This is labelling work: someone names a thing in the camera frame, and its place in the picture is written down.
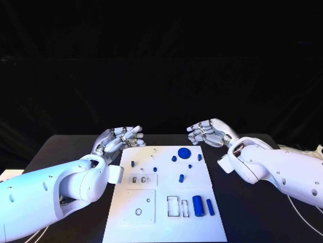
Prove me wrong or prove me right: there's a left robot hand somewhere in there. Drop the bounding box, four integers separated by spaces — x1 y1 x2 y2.
91 125 147 165

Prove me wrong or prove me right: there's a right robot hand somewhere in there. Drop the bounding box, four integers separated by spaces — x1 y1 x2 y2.
186 118 240 148

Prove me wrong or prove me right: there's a white task board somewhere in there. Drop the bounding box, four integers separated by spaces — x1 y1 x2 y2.
101 145 228 243

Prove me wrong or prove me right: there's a blue gear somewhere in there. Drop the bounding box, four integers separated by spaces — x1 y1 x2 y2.
178 147 192 159

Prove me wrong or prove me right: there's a crumpled pale sheet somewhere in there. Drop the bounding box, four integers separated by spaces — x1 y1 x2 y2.
277 144 323 162

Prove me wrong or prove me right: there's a thick blue cylinder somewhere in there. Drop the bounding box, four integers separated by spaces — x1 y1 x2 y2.
192 195 206 218

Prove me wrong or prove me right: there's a thin blue cylinder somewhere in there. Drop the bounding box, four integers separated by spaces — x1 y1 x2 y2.
206 198 216 217

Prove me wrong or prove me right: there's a flat white panel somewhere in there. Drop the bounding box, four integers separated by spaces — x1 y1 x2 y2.
0 169 25 189

